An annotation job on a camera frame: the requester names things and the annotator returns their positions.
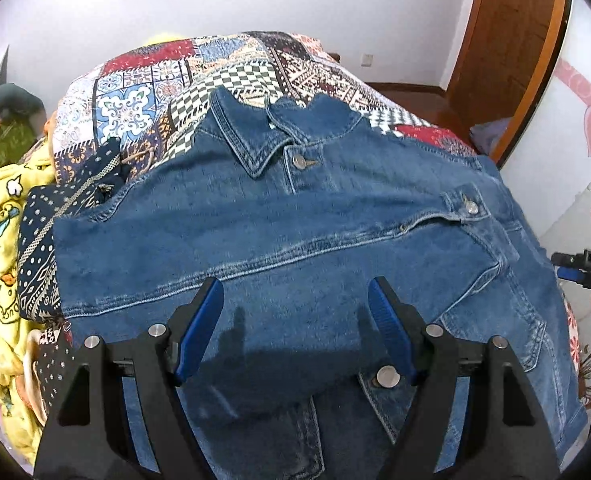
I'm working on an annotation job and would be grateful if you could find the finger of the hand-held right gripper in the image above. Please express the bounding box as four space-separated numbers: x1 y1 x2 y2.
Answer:
550 251 591 288

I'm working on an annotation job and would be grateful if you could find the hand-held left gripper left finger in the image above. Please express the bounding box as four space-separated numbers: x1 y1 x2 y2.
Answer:
33 276 226 480

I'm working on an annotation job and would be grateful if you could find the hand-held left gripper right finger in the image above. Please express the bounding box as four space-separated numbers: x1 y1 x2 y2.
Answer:
368 276 561 480

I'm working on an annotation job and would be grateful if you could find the blue denim jacket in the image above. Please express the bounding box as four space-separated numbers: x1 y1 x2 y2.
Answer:
53 85 589 480

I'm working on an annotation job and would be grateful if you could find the white patterned pillow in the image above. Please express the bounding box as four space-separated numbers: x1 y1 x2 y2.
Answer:
540 175 591 321

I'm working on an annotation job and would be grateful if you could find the purple cloth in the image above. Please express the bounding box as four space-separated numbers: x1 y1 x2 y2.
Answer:
469 117 513 156

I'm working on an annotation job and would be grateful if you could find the dark dotted patterned cloth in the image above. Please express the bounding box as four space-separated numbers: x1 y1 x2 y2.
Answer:
18 137 131 406

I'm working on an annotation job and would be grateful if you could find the yellow cartoon blanket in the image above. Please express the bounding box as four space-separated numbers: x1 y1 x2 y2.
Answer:
0 132 61 466

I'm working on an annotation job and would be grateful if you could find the patchwork patterned bedspread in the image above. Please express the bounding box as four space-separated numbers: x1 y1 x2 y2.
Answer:
50 31 591 411

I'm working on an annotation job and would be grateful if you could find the brown wooden door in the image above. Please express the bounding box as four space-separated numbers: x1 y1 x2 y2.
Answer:
445 0 573 166

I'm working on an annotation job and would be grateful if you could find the green patterned table cloth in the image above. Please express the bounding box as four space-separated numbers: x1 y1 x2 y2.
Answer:
0 115 41 181

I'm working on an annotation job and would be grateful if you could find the grey pillow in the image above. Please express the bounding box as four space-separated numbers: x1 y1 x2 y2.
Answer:
0 82 46 118

